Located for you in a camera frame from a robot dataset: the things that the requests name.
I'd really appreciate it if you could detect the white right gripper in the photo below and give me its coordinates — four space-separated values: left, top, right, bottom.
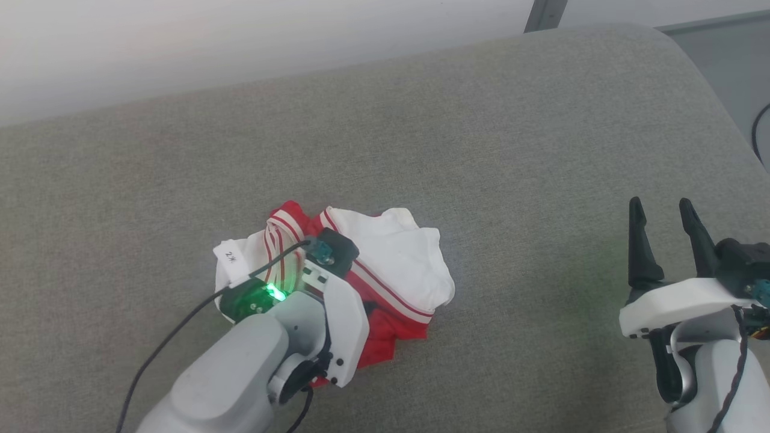
619 196 748 340

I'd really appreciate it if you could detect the red and white garment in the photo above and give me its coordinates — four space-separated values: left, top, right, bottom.
215 200 456 387

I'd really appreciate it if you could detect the black floor cable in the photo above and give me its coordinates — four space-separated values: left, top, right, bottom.
751 102 770 170

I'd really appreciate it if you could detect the white paper size tag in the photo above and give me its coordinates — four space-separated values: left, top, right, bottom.
213 239 250 283

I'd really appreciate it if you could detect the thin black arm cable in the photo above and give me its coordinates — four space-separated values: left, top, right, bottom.
709 304 751 433
116 239 315 433

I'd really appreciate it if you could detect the grey fabric sofa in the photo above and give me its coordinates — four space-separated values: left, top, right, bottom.
0 23 770 433

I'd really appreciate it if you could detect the grey metal post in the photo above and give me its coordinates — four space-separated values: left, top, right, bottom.
523 0 569 34

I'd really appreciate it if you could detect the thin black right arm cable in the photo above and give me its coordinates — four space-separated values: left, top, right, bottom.
709 304 751 433

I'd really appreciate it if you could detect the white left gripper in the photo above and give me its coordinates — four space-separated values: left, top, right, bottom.
300 262 371 388

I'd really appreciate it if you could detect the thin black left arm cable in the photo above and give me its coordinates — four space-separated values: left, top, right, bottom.
116 239 315 433

